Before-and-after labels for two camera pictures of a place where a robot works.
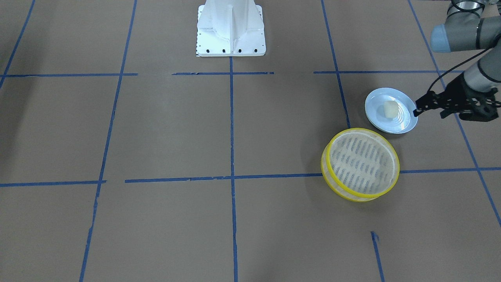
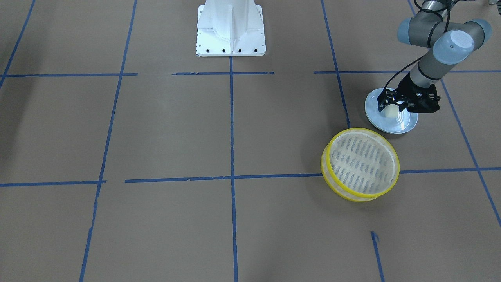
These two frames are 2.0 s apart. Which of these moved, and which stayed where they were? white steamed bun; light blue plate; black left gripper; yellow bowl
Moved: black left gripper
Stayed: white steamed bun; light blue plate; yellow bowl
